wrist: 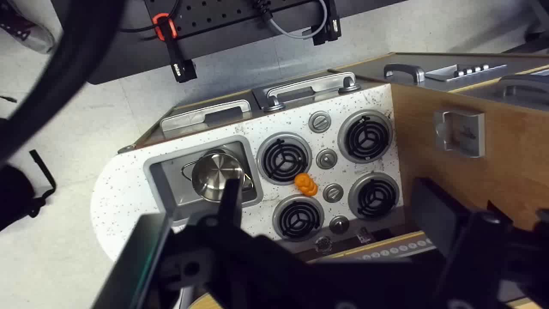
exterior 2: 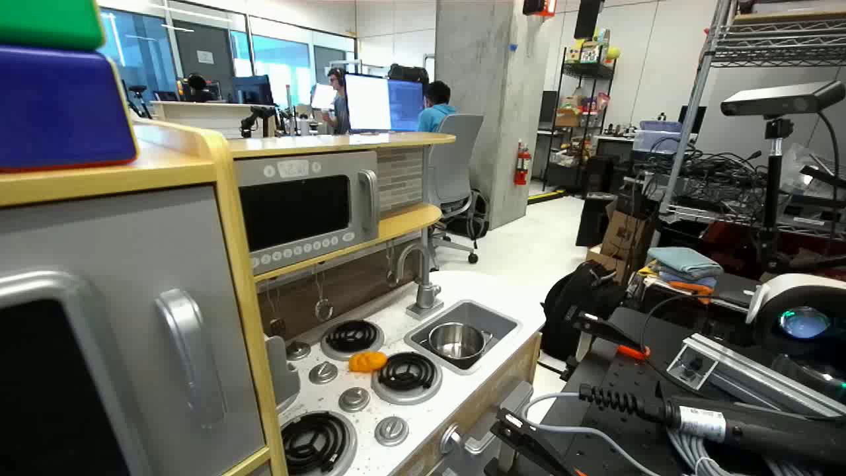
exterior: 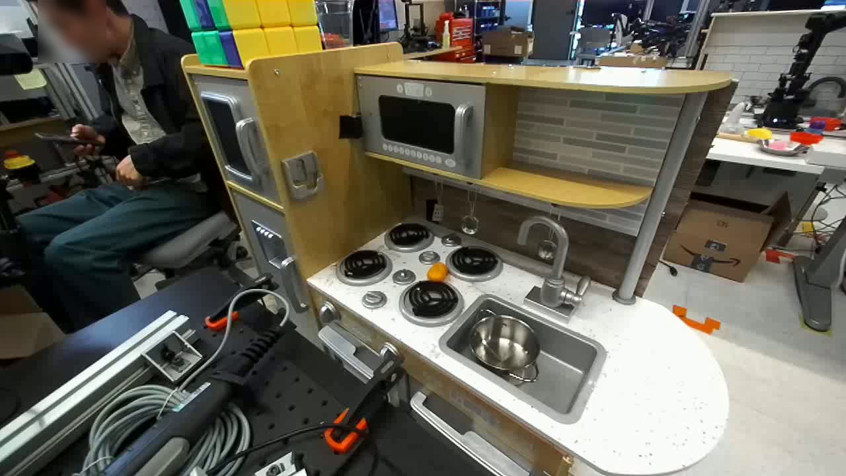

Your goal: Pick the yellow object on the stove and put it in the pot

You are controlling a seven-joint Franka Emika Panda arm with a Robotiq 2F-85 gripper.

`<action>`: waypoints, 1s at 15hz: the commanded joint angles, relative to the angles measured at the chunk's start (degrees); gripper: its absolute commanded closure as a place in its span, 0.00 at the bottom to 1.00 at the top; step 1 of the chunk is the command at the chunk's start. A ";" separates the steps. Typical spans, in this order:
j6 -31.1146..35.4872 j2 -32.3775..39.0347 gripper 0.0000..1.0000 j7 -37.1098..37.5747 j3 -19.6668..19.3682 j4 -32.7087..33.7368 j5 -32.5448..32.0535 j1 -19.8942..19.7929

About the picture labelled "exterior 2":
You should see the small steel pot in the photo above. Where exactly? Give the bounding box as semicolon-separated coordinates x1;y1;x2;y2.
427;322;485;363

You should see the front stove burner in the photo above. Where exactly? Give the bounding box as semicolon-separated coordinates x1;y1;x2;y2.
280;410;357;476

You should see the camera on black stand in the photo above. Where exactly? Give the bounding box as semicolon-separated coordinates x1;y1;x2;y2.
719;80;846;230

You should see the black power tool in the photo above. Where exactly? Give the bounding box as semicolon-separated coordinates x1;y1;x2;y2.
576;386;846;470

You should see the black backpack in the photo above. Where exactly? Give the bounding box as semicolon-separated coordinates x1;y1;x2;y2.
542;262;624;360

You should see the grey office chair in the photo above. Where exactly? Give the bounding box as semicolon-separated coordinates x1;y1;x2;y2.
426;117;480;265

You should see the white computer monitor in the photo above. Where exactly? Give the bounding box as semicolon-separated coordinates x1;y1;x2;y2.
345;74;390;131

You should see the cardboard box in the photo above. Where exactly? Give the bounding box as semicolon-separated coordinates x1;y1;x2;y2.
586;212;653;273

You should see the grey toy oven door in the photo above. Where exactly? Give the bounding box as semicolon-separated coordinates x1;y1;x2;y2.
0;185;263;476

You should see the red fire extinguisher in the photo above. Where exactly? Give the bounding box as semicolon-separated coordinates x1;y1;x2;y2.
513;142;531;185

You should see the blue plastic bin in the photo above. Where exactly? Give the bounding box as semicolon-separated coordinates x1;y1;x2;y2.
0;44;136;172

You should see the grey toy faucet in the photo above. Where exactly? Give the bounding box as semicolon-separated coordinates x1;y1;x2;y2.
394;242;442;318

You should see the silver aluminium extrusion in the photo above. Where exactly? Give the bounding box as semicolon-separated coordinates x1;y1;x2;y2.
665;334;846;418

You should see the person in blue shirt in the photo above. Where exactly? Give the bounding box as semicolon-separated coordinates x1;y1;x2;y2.
418;80;453;131

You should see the right middle stove burner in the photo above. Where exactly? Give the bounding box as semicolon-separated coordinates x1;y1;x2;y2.
371;352;442;404

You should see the back left stove burner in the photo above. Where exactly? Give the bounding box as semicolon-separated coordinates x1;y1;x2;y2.
319;320;381;360

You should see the stove burner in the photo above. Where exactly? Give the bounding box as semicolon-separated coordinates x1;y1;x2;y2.
371;352;442;404
319;320;381;360
280;410;357;476

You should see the yellow orange toy object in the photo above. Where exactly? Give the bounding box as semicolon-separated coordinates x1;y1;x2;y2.
348;352;387;372

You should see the toy microwave with grey door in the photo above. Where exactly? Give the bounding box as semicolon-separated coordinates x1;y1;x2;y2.
234;150;381;273

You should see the metal storage shelf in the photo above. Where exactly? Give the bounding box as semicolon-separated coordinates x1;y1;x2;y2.
543;37;616;193

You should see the grey stove knob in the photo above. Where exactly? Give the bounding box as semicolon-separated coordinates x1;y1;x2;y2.
337;386;370;413
371;414;410;446
284;341;312;360
309;363;337;382

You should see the toy kitchen sink basin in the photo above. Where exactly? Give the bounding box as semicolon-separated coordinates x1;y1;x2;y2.
407;302;518;372

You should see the green plastic bin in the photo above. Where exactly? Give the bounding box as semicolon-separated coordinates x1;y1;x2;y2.
0;0;103;49

